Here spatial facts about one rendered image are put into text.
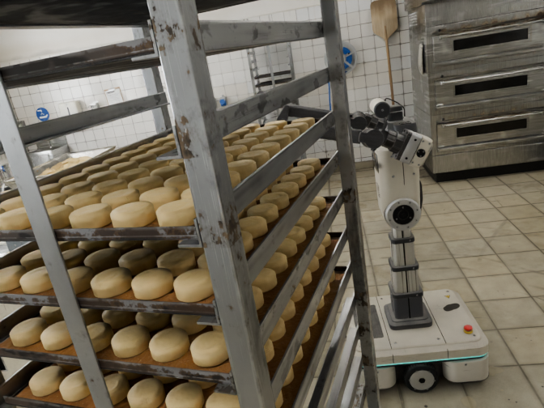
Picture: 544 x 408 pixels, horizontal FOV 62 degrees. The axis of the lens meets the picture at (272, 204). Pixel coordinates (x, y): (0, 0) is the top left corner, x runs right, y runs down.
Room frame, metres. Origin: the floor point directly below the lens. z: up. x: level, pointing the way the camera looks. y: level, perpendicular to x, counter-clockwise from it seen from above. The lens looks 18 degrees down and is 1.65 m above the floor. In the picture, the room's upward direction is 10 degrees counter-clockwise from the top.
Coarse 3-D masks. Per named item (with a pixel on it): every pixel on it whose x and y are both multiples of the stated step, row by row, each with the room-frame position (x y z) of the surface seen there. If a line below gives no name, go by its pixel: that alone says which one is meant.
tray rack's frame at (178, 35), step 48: (192, 0) 0.42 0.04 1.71; (192, 48) 0.41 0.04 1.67; (0, 96) 0.50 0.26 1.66; (192, 96) 0.40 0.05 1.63; (192, 144) 0.41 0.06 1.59; (192, 192) 0.41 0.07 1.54; (48, 240) 0.50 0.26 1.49; (240, 240) 0.42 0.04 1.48; (240, 288) 0.40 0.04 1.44; (240, 336) 0.40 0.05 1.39; (0, 384) 0.59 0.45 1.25; (96, 384) 0.50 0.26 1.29; (240, 384) 0.41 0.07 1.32
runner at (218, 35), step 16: (208, 32) 0.50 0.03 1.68; (224, 32) 0.54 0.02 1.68; (240, 32) 0.58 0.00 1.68; (256, 32) 0.63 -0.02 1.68; (272, 32) 0.69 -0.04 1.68; (288, 32) 0.76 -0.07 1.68; (304, 32) 0.85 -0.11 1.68; (320, 32) 0.95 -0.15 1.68; (208, 48) 0.50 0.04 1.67; (224, 48) 0.53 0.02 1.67
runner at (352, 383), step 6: (354, 360) 0.99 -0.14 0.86; (360, 360) 0.96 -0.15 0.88; (354, 366) 0.97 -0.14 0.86; (360, 366) 0.95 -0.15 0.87; (354, 372) 0.95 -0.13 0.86; (360, 372) 0.94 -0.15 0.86; (348, 378) 0.93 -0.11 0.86; (354, 378) 0.93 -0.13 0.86; (348, 384) 0.91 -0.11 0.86; (354, 384) 0.88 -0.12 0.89; (348, 390) 0.89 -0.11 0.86; (354, 390) 0.87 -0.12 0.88; (348, 396) 0.87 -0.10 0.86; (354, 396) 0.86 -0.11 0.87; (342, 402) 0.86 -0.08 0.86; (348, 402) 0.85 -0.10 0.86
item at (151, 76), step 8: (136, 32) 1.14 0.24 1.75; (144, 32) 1.14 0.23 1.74; (144, 72) 1.15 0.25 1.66; (152, 72) 1.14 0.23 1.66; (144, 80) 1.15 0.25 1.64; (152, 80) 1.14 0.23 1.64; (160, 80) 1.16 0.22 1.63; (152, 88) 1.14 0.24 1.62; (160, 88) 1.15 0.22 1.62; (152, 112) 1.15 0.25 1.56; (160, 112) 1.14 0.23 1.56; (160, 120) 1.14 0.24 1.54; (168, 120) 1.16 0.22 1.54; (160, 128) 1.14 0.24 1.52; (168, 128) 1.15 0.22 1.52
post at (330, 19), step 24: (336, 0) 0.98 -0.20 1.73; (336, 24) 0.96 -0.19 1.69; (336, 48) 0.97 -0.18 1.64; (336, 72) 0.97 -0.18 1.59; (336, 96) 0.97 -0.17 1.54; (336, 120) 0.97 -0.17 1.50; (360, 240) 0.96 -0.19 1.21; (360, 264) 0.97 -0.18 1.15; (360, 288) 0.97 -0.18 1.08; (360, 312) 0.97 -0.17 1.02; (360, 336) 0.97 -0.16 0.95
